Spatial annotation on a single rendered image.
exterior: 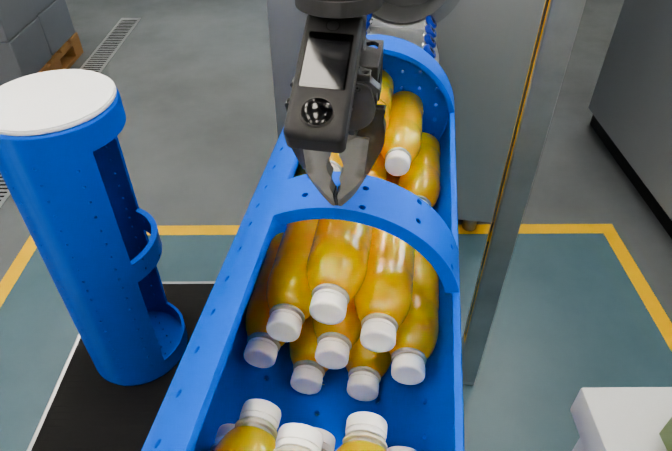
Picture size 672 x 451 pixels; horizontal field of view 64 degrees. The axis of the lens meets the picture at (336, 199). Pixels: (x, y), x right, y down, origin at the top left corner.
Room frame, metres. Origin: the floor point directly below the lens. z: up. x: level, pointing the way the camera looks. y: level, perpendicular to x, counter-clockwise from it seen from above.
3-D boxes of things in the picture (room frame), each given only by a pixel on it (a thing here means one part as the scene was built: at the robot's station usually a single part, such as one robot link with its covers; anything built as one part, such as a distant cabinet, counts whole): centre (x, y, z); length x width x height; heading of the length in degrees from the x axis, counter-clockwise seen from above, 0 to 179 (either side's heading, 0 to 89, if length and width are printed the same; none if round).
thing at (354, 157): (0.44, -0.02, 1.29); 0.06 x 0.03 x 0.09; 171
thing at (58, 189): (1.03, 0.62, 0.59); 0.28 x 0.28 x 0.88
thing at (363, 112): (0.45, 0.00, 1.39); 0.09 x 0.08 x 0.12; 171
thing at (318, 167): (0.44, 0.01, 1.29); 0.06 x 0.03 x 0.09; 171
